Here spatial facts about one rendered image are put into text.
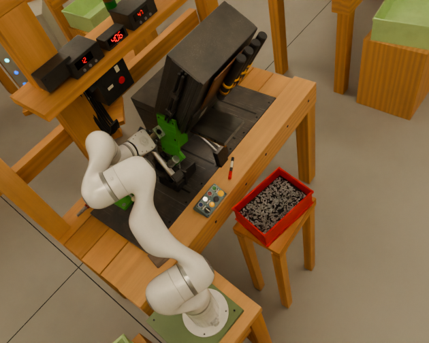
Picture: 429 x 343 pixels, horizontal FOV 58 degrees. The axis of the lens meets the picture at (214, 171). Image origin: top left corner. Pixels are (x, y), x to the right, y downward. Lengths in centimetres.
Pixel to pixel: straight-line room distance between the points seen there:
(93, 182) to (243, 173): 91
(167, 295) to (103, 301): 162
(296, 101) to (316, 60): 172
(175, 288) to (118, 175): 39
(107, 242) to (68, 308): 111
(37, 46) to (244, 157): 104
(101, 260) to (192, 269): 74
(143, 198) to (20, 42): 77
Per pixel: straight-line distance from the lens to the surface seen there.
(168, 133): 178
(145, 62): 215
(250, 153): 198
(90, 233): 203
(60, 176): 368
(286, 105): 219
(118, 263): 187
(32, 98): 172
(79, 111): 185
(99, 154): 124
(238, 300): 168
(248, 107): 221
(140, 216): 121
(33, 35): 166
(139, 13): 182
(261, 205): 181
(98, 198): 120
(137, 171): 118
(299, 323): 251
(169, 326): 169
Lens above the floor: 243
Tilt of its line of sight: 51 degrees down
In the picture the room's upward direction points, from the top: 19 degrees counter-clockwise
